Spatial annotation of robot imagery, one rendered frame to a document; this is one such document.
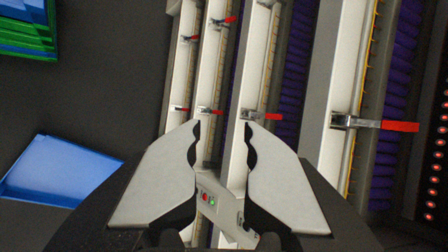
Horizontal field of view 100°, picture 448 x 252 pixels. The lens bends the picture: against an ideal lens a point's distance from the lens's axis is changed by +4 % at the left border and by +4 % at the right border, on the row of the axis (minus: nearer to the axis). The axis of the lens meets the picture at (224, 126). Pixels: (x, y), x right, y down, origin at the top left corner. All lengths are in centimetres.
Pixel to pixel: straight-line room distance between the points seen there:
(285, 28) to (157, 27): 62
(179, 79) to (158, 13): 34
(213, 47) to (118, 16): 44
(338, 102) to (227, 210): 31
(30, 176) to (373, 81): 95
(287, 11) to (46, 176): 89
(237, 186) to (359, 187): 24
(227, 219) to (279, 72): 36
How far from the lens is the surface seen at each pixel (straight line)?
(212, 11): 67
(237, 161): 44
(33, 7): 40
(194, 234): 69
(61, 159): 88
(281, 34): 50
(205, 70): 60
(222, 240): 51
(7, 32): 58
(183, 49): 80
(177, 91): 76
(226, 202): 46
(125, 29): 92
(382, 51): 40
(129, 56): 90
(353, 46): 38
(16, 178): 90
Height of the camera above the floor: 85
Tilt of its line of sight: 49 degrees down
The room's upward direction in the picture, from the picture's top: 99 degrees clockwise
